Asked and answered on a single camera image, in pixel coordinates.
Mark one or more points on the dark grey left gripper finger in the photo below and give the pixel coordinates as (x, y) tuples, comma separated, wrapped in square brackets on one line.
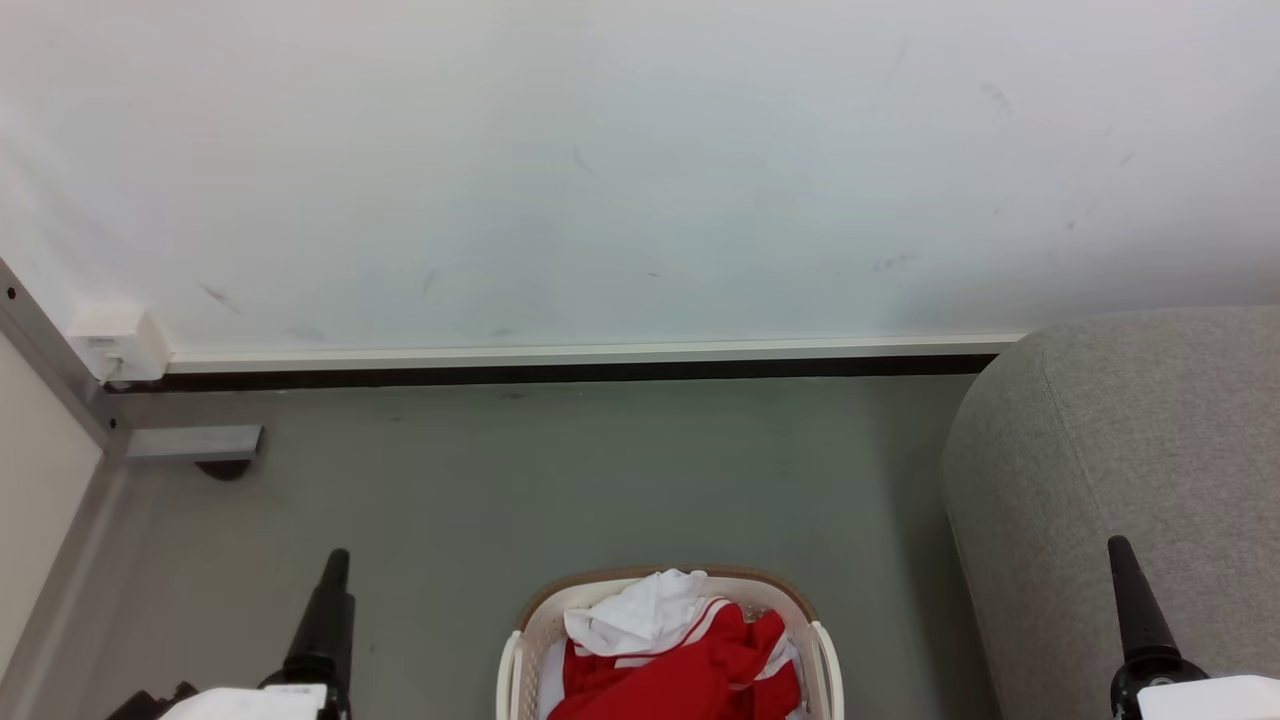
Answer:
[(325, 625)]

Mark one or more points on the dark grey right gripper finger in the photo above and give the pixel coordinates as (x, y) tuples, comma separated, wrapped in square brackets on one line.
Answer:
[(1138, 610)]

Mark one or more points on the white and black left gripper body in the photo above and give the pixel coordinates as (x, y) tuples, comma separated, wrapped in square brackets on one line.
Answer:
[(250, 704)]

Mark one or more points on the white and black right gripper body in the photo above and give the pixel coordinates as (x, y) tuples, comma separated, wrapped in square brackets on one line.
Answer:
[(1215, 700)]

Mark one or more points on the red garment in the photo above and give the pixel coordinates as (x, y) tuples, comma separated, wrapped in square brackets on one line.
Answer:
[(690, 670)]

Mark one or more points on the grey fabric sofa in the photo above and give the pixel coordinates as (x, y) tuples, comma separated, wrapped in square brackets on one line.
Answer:
[(1090, 480)]

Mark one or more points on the white plastic laundry basket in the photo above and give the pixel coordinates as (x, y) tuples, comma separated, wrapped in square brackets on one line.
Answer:
[(530, 650)]

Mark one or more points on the beige panel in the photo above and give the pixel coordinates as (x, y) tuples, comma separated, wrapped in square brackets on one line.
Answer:
[(35, 480)]

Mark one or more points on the black baseboard strip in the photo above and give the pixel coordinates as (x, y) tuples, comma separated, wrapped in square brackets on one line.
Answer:
[(600, 374)]

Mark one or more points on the white baseboard strip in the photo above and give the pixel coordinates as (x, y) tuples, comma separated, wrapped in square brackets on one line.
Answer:
[(600, 355)]

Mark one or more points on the black round frame foot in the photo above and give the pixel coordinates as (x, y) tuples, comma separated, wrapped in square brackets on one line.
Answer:
[(225, 470)]

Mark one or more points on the grey metal frame foot bar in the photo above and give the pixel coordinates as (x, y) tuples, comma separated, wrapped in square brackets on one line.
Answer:
[(195, 442)]

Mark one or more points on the grey aluminium frame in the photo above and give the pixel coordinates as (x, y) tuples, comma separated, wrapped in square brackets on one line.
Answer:
[(60, 375)]

